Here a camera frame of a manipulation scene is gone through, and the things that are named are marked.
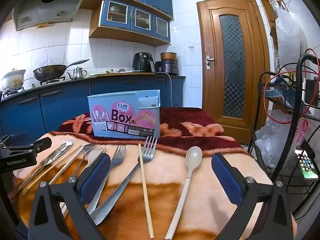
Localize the pink printed plastic bag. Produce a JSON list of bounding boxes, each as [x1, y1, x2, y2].
[[295, 116, 311, 146]]

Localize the large metal fork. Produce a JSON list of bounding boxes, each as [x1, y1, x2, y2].
[[90, 136, 158, 225]]

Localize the wooden cutting board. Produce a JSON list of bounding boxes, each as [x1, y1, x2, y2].
[[89, 72, 155, 77]]

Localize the light blue chopstick box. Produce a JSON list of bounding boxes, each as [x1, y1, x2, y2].
[[87, 89, 161, 138]]

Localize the red cable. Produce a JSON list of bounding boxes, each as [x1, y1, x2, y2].
[[264, 49, 320, 125]]

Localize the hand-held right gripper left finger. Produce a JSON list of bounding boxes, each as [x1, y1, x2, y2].
[[29, 152, 112, 240]]

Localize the white hanging plastic bag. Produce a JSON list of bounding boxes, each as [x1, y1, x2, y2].
[[274, 0, 310, 67]]

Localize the black rice cooker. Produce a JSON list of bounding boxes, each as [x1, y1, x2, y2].
[[154, 52, 179, 76]]

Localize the black cable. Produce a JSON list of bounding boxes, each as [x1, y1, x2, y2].
[[272, 54, 320, 180]]

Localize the white power cable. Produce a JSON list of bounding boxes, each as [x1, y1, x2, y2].
[[164, 73, 174, 107]]

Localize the gas stove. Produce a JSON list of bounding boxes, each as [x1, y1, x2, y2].
[[1, 79, 67, 98]]

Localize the small metal fork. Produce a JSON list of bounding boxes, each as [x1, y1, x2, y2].
[[72, 144, 97, 179]]

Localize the black air fryer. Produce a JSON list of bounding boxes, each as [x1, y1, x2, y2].
[[132, 52, 155, 73]]

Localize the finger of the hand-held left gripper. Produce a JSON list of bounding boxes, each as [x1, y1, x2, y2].
[[0, 134, 27, 147], [28, 137, 52, 154]]

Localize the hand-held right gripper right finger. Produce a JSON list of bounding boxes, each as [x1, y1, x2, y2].
[[211, 153, 293, 240]]

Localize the silver door handle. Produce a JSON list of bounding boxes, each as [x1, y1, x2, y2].
[[205, 54, 215, 70]]

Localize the smartphone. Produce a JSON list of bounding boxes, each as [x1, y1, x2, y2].
[[295, 148, 319, 180]]

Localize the grey range hood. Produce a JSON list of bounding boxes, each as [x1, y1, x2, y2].
[[12, 0, 89, 30]]

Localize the clear plastic bag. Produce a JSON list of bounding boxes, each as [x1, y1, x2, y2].
[[254, 110, 300, 168]]

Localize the blue glass-door wall cabinet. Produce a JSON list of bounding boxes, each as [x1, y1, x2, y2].
[[89, 0, 173, 47]]

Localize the black wire rack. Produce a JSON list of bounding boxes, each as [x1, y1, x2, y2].
[[249, 71, 320, 220]]

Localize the blue base cabinets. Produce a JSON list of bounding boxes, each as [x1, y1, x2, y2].
[[0, 76, 186, 133]]

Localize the wooden wall shelf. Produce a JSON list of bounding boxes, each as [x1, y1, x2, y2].
[[257, 0, 284, 49]]

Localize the white cooking pot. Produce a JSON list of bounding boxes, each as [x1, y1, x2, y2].
[[1, 69, 26, 92]]

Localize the wooden door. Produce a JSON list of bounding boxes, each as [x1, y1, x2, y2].
[[197, 0, 271, 144]]

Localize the black wok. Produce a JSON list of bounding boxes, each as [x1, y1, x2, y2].
[[33, 59, 90, 82]]

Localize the white plastic spoon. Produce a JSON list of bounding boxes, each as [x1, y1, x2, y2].
[[164, 146, 203, 240]]

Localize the steel kettle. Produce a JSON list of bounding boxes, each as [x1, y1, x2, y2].
[[66, 67, 88, 80]]

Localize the red and peach blanket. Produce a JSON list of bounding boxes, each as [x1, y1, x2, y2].
[[12, 107, 298, 240]]

